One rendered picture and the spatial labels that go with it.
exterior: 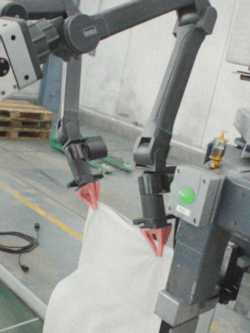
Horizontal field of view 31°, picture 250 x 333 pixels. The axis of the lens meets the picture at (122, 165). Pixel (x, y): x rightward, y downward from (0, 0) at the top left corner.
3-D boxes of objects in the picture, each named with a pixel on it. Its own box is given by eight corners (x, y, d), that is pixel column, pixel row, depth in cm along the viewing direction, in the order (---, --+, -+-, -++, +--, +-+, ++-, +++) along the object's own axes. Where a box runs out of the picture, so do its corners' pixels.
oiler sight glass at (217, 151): (207, 155, 85) (211, 138, 84) (215, 155, 87) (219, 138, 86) (218, 159, 83) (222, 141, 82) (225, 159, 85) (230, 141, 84)
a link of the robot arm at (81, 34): (178, -22, 119) (206, -33, 111) (192, 28, 124) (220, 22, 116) (38, 27, 96) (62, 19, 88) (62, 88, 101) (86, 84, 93)
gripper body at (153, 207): (177, 220, 113) (174, 190, 114) (153, 226, 106) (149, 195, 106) (157, 221, 118) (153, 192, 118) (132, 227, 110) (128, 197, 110)
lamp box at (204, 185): (165, 211, 83) (176, 164, 81) (180, 208, 87) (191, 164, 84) (197, 227, 78) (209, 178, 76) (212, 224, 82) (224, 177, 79)
